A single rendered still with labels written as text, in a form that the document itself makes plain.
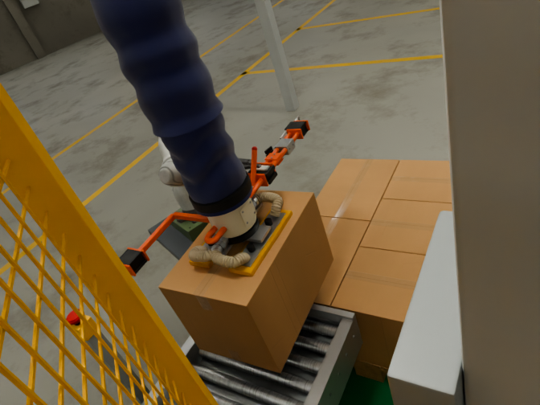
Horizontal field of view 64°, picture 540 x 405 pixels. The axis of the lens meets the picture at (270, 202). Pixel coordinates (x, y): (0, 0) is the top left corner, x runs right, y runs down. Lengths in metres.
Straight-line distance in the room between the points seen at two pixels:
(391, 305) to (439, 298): 1.59
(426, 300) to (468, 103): 0.23
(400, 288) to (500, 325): 1.74
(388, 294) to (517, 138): 1.83
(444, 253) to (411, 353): 0.11
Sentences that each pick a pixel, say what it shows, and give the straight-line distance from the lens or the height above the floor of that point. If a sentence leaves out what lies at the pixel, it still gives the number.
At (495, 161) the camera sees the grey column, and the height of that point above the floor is 1.95.
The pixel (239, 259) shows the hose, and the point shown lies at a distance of 1.49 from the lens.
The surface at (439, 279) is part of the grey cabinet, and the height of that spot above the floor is 1.77.
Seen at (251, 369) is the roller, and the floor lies 0.55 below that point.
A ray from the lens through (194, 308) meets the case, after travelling 1.65.
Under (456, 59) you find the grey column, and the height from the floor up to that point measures 2.00.
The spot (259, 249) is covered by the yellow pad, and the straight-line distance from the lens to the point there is 1.56.
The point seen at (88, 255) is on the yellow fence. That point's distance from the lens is 0.66.
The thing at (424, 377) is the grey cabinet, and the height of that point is 1.77.
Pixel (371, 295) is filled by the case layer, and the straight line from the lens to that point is 2.03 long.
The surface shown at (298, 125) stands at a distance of 1.99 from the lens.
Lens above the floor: 2.08
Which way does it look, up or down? 34 degrees down
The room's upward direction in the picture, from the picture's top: 20 degrees counter-clockwise
